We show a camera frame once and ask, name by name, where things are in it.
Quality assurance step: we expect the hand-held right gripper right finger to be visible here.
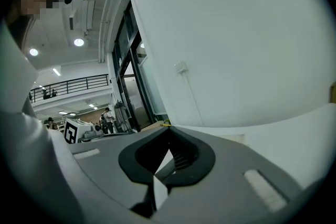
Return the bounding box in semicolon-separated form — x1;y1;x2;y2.
154;125;302;224

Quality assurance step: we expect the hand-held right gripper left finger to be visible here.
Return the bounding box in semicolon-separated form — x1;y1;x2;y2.
68;125;171;219

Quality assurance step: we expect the black balcony railing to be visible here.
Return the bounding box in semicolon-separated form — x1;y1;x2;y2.
28;73;110;104

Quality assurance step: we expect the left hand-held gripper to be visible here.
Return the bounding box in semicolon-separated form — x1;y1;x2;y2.
64;118;106;145

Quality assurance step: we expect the white wall socket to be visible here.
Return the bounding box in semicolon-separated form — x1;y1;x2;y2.
174;60;188;75

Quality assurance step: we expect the medium cardboard box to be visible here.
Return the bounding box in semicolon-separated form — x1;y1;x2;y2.
140;122;169;133

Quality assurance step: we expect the black framed glass door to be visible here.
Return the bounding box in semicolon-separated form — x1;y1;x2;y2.
111;0;169;132

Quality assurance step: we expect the person's grey t-shirt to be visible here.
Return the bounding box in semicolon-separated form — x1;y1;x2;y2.
0;18;87;224

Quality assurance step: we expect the grey standing tank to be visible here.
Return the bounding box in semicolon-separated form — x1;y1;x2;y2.
113;100;132;133

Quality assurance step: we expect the ceiling air vent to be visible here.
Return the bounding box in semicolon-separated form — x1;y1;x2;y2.
68;0;96;33

